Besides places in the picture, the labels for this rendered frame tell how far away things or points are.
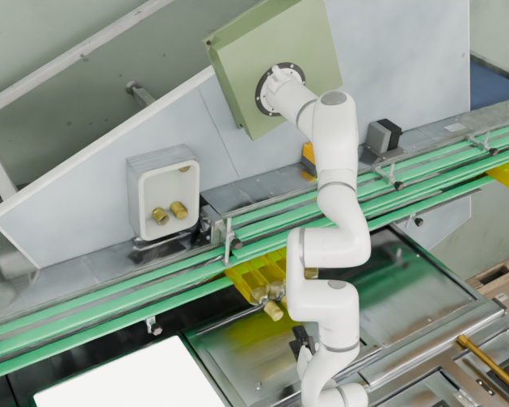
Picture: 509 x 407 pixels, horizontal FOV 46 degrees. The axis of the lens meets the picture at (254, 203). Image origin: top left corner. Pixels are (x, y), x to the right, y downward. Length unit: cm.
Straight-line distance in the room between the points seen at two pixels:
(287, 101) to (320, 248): 45
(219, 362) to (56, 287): 47
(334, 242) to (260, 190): 61
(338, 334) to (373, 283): 81
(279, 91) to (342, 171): 35
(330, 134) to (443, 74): 105
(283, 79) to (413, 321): 86
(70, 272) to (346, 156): 81
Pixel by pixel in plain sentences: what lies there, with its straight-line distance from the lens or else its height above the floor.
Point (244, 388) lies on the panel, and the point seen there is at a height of 124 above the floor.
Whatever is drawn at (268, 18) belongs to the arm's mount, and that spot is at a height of 83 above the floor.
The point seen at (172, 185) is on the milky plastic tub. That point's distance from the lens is 169.
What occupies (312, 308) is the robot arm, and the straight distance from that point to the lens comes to 122.
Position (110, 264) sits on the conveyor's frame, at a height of 82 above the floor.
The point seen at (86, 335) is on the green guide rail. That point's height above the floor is 95.
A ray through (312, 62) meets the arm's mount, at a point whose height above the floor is 85.
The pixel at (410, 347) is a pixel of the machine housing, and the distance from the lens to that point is 184.
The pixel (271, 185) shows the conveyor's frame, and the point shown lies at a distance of 183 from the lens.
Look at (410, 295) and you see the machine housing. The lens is 203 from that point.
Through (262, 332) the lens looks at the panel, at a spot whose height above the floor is 110.
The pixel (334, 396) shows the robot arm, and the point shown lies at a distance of 136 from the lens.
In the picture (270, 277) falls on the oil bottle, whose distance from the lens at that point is 171.
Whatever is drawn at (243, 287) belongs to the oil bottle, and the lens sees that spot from 170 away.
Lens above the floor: 201
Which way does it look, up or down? 40 degrees down
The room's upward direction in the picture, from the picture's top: 135 degrees clockwise
